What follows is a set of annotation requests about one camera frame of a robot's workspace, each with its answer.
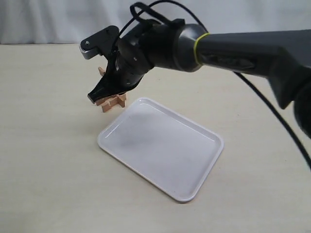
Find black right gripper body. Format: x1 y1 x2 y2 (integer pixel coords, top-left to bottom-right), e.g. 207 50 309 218
102 24 154 87

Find notched wooden block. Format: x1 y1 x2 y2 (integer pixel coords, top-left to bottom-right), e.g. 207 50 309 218
98 67 106 77
101 96 119 113

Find light brown wooden block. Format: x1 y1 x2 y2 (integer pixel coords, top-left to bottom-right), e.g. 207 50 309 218
95 98 108 106

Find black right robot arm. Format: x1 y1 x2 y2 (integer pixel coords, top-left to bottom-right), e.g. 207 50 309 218
81 20 311 135

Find white plastic tray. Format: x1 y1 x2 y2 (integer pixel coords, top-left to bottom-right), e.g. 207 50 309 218
97 98 224 202

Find white backdrop curtain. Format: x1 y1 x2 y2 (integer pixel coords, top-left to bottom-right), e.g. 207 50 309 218
0 0 311 46

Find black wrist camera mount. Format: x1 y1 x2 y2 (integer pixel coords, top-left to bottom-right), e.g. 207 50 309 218
79 26 120 60

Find black camera cable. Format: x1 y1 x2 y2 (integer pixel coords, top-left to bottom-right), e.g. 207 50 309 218
119 0 311 170

